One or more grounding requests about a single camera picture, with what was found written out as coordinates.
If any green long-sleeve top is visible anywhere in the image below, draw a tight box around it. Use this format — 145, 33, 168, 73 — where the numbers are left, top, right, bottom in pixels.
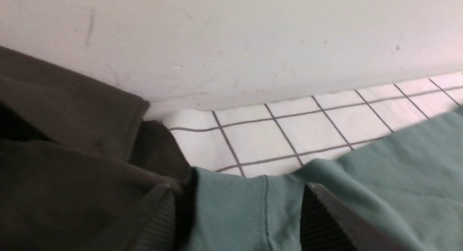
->
185, 107, 463, 251

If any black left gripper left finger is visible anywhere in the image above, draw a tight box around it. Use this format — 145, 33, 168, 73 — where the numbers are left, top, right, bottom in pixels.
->
124, 182, 197, 251

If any dark olive garment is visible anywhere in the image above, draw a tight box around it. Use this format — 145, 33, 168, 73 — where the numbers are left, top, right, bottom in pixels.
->
1, 47, 195, 251

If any white grid tablecloth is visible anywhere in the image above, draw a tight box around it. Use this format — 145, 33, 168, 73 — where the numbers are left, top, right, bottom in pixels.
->
161, 72, 463, 177

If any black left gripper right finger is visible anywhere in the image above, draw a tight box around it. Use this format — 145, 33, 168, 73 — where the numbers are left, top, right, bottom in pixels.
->
301, 184, 408, 251

